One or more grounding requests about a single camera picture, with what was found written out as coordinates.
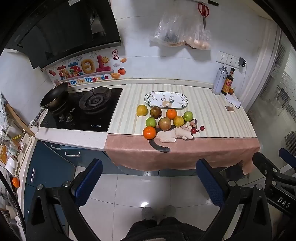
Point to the orange fruit on rack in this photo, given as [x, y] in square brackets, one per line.
[15, 182]

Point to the dark frying pan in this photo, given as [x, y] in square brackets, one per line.
[54, 97]

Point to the person's dark trousers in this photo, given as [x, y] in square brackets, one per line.
[166, 229]

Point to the red-green apple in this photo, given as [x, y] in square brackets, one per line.
[164, 124]

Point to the striped tablecloth with pink border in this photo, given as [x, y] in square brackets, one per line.
[215, 115]

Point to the wooden cutting board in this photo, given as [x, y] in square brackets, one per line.
[19, 120]

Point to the black gas stove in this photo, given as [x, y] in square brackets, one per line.
[97, 120]

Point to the oval patterned ceramic plate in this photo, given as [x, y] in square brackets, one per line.
[157, 97]

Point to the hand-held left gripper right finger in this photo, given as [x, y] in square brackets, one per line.
[209, 183]

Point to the white wall outlet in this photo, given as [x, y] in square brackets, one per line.
[231, 60]
[221, 57]

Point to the black plug charger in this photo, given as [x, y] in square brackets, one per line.
[242, 62]

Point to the cluttered side rack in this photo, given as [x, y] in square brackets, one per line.
[11, 148]

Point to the frosted glass door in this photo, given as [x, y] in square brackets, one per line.
[284, 88]

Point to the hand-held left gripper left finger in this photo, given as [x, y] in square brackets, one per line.
[90, 183]

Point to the clear plastic bag dark contents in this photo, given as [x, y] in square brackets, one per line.
[170, 30]

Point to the yellow pear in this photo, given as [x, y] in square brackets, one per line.
[142, 110]

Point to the small orange fruit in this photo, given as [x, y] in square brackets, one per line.
[231, 91]

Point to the black range hood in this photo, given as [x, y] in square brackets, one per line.
[69, 27]

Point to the blue kitchen cabinet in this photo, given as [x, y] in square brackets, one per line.
[46, 162]

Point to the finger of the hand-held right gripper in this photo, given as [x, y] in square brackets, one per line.
[288, 155]
[262, 161]

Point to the person's grey slipper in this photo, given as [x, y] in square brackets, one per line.
[147, 212]
[170, 211]

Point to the dark brown apple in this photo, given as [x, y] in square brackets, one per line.
[155, 112]

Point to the small brown cloth label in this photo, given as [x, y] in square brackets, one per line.
[229, 108]

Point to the clear plastic bag pale contents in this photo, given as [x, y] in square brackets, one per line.
[198, 39]

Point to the green apple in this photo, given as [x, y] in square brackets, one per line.
[188, 116]
[150, 122]

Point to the white folded cloth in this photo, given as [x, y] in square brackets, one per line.
[232, 100]

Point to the colourful wall sticker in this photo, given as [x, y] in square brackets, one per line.
[81, 71]

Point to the silver gas canister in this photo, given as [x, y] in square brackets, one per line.
[219, 80]

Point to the black wall hook rail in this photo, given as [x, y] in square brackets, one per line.
[212, 2]

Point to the orange mandarin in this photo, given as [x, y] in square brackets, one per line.
[149, 132]
[171, 114]

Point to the yellow citrus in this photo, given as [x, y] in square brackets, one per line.
[178, 121]

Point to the dark sauce bottle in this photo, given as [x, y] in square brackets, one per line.
[228, 82]

